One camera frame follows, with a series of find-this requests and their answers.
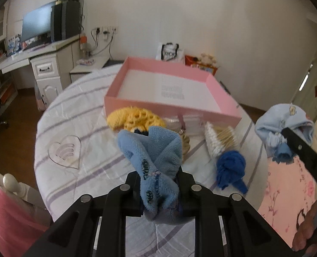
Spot red toy storage box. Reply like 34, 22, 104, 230
185, 55, 218, 76

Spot black scrunchie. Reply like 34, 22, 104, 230
134, 129, 149, 136

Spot white tote bag black handles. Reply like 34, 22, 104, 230
155, 42, 185, 63

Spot right hand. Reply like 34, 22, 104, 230
292, 201, 317, 251

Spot yellow knitted scrunchie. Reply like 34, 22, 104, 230
107, 107, 166, 132

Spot light blue fuzzy sock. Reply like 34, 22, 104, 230
117, 126, 193, 225

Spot black white low cabinet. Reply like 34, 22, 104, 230
69, 56, 124, 83

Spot pink blanket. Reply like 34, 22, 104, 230
0, 186, 51, 256

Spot black computer monitor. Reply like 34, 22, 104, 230
21, 2, 56, 42

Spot white striped bed sheet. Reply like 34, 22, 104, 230
34, 64, 268, 256

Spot pink floral pillow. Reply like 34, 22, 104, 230
258, 157, 317, 246

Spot dark blue knitted cloth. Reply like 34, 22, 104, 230
216, 150, 248, 194

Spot light blue printed baby garment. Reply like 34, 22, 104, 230
254, 103, 314, 164

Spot black computer tower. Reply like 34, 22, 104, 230
50, 1, 81, 42

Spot cream plush sheep toy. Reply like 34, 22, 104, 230
199, 53, 217, 66

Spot white bed post knob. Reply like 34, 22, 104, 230
3, 173, 46, 209

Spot wall power outlet strip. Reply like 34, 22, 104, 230
91, 26, 118, 41

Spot white desk with drawers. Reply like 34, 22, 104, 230
0, 35, 79, 107

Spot beige scrunchie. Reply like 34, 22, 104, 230
180, 133, 190, 159

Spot pink shallow box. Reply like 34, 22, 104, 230
104, 57, 242, 128

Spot clear pouch with hair tie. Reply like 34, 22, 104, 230
163, 114, 204, 136

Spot cotton swab pack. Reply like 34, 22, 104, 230
204, 122, 239, 159

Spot orange capped bottle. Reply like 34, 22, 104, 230
79, 33, 88, 51

